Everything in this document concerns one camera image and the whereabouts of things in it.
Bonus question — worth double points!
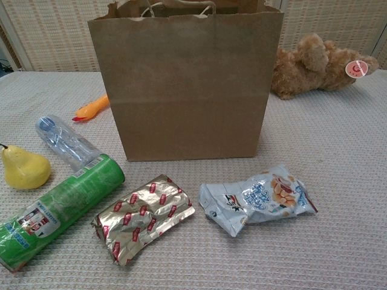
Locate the light blue snack bag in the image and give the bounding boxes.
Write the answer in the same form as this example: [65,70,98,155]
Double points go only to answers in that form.
[198,164,319,240]

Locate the gold red foil packet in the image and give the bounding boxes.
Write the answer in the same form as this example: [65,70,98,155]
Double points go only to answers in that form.
[91,173,195,268]

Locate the clear plastic bottle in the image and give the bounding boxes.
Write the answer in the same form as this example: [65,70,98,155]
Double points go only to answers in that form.
[34,114,103,172]

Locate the green chips can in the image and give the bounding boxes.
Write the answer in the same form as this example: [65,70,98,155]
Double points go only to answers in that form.
[0,153,126,273]

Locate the yellow pear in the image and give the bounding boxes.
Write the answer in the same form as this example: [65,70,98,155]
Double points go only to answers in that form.
[0,143,51,190]

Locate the brown paper bag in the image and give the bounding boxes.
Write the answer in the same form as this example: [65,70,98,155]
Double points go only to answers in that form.
[87,0,285,163]

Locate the orange rubber chicken toy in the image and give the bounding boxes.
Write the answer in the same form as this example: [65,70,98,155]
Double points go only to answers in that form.
[71,94,109,123]

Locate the brown teddy bear plush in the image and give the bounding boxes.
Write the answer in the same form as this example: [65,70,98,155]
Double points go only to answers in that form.
[270,33,380,101]

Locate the white woven tablecloth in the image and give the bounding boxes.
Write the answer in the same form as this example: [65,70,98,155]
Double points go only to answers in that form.
[0,70,387,290]

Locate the woven folding screen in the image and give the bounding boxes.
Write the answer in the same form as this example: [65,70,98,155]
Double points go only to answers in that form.
[0,0,387,74]

